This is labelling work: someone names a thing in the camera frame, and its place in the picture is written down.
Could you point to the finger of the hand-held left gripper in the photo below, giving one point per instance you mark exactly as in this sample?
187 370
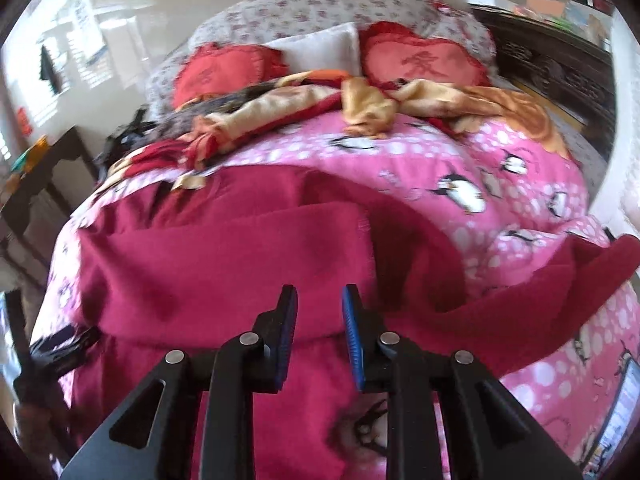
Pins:
65 352

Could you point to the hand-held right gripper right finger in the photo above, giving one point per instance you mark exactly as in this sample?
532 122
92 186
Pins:
352 332

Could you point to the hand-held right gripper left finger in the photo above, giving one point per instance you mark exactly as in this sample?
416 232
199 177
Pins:
287 332

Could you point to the maroon knit garment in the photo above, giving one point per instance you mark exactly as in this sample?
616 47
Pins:
225 240

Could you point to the dark wooden table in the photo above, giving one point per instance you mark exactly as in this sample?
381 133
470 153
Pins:
55 160

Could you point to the pink penguin print blanket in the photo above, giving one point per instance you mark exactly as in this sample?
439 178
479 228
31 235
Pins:
450 160

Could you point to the yellow green cloth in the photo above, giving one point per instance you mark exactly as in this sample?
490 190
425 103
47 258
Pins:
32 152

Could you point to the black bag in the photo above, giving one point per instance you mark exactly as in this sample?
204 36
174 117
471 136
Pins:
125 137

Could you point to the orange red floral blanket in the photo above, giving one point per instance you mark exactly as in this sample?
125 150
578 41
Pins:
370 100

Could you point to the dark patterned blanket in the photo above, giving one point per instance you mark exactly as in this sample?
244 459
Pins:
235 100

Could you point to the red heart-shaped frilled pillow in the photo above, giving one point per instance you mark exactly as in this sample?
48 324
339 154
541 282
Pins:
415 60
220 72

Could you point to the blue printed panel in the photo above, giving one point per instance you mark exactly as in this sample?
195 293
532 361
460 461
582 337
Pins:
620 410

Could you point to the white pillow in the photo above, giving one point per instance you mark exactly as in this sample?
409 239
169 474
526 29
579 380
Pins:
320 50

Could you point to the dark hanging garment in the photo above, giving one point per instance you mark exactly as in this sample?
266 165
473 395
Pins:
49 67

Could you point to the grey floral bedding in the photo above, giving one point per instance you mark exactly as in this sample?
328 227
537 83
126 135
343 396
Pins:
310 7

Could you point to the dark carved wooden headboard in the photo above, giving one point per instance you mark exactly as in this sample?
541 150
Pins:
550 70

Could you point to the white upholstered furniture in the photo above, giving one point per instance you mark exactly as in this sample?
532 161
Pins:
625 135

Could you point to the pile of colourful papers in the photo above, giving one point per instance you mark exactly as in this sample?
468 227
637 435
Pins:
560 10

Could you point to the white wall calendar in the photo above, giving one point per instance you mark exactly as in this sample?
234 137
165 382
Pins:
90 25

